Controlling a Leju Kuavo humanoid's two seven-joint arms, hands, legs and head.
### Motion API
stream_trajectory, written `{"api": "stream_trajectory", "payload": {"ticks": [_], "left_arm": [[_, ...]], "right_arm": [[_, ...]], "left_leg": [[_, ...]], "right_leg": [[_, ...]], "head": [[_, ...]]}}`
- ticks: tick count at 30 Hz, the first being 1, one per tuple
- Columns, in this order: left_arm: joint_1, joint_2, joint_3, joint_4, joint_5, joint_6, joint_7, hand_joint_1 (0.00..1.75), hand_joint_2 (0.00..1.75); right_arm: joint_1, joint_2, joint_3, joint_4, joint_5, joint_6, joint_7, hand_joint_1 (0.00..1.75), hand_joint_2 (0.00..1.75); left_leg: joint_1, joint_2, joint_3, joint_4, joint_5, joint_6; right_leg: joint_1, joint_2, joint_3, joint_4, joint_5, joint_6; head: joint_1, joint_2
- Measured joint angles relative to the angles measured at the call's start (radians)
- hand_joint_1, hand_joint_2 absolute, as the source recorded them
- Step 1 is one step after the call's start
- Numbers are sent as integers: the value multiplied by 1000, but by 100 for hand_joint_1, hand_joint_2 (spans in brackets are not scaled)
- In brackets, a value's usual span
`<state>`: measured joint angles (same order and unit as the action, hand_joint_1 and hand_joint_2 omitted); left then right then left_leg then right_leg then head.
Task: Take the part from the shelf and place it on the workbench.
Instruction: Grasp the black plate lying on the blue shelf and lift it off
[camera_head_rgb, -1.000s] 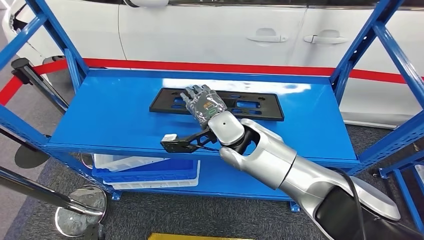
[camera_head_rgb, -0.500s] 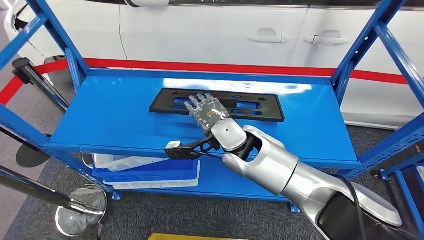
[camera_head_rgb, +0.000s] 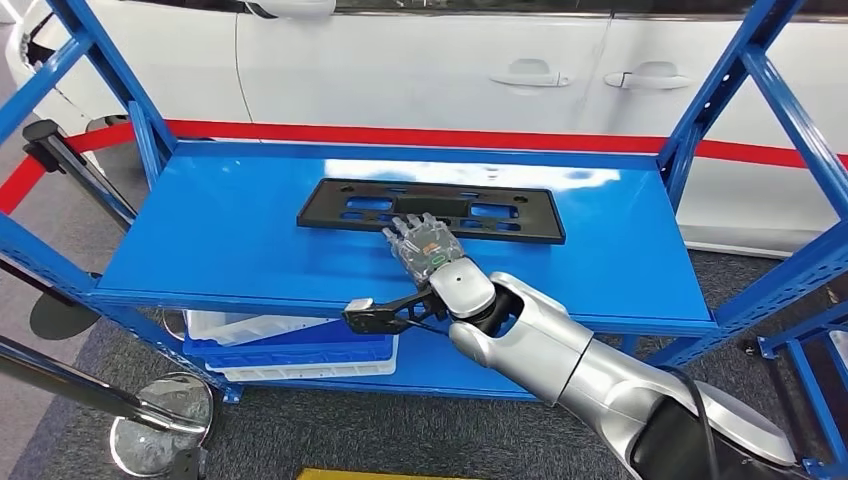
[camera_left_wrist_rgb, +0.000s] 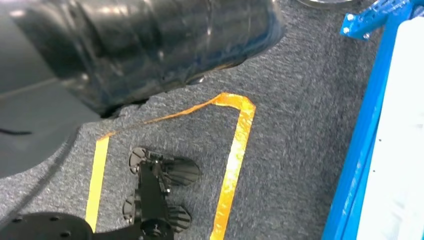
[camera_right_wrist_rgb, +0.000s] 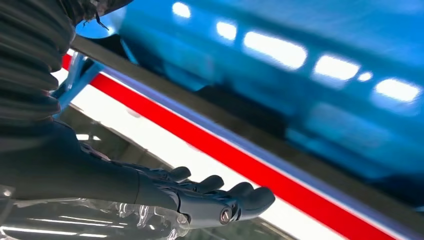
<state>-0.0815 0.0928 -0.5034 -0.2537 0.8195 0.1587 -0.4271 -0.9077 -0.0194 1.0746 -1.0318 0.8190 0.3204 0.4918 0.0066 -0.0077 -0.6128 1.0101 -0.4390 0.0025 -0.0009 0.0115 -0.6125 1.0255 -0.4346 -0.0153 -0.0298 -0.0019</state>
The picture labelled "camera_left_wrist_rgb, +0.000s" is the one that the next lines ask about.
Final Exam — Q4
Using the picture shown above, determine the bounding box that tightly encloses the blue metal shelf rack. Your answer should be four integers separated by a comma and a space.
321, 0, 424, 240

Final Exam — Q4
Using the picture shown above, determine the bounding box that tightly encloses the yellow floor tape square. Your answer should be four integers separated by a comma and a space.
85, 92, 257, 240

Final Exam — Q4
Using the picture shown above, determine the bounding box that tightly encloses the black perforated robot plate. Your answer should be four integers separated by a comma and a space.
0, 211, 143, 240

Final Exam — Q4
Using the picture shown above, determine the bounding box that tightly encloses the white plastic crate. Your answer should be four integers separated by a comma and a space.
356, 16, 424, 240

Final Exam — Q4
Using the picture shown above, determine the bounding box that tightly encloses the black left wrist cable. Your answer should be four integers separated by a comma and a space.
0, 127, 82, 231

